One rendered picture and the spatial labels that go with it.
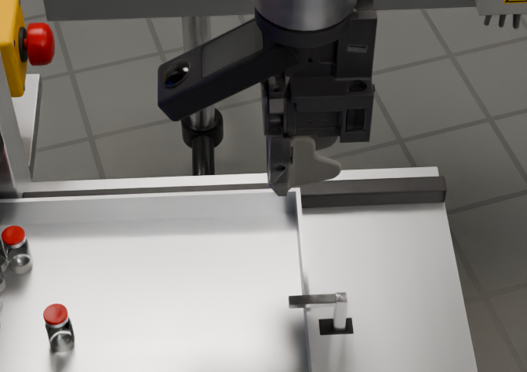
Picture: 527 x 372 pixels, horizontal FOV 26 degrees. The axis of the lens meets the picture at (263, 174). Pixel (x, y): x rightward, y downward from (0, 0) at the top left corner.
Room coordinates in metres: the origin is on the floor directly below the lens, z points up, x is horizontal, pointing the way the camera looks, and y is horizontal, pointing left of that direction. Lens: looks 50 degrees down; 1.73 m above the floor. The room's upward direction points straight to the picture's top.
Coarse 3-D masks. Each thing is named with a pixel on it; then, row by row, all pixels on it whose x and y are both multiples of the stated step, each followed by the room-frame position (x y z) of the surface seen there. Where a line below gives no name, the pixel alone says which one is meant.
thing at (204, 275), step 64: (192, 192) 0.67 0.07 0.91; (256, 192) 0.67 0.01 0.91; (64, 256) 0.62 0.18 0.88; (128, 256) 0.62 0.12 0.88; (192, 256) 0.62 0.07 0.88; (256, 256) 0.62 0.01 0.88; (0, 320) 0.55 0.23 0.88; (128, 320) 0.55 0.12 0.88; (192, 320) 0.55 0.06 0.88; (256, 320) 0.55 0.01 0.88
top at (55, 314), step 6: (48, 306) 0.54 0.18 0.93; (54, 306) 0.54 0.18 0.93; (60, 306) 0.54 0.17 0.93; (48, 312) 0.53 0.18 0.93; (54, 312) 0.53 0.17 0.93; (60, 312) 0.53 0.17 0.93; (66, 312) 0.53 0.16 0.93; (48, 318) 0.52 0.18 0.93; (54, 318) 0.53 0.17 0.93; (60, 318) 0.52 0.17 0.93; (66, 318) 0.53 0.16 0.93; (54, 324) 0.52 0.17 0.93
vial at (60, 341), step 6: (48, 324) 0.52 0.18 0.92; (60, 324) 0.52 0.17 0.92; (66, 324) 0.53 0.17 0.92; (48, 330) 0.52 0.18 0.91; (54, 330) 0.52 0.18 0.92; (60, 330) 0.52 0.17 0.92; (66, 330) 0.52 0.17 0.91; (48, 336) 0.52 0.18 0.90; (54, 336) 0.52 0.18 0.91; (60, 336) 0.52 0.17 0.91; (66, 336) 0.52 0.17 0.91; (54, 342) 0.52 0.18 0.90; (60, 342) 0.52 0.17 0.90; (66, 342) 0.52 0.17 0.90; (72, 342) 0.53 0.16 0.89; (54, 348) 0.52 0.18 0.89; (60, 348) 0.52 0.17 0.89; (66, 348) 0.52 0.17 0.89
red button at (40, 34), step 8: (32, 24) 0.79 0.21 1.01; (40, 24) 0.79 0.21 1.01; (48, 24) 0.80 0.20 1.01; (32, 32) 0.78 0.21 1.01; (40, 32) 0.78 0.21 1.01; (48, 32) 0.78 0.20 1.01; (24, 40) 0.78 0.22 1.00; (32, 40) 0.77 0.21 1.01; (40, 40) 0.77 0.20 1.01; (48, 40) 0.78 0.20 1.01; (24, 48) 0.78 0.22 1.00; (32, 48) 0.77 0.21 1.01; (40, 48) 0.77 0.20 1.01; (48, 48) 0.77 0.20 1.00; (32, 56) 0.76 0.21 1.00; (40, 56) 0.77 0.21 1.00; (48, 56) 0.77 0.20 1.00; (32, 64) 0.77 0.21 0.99; (40, 64) 0.77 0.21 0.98
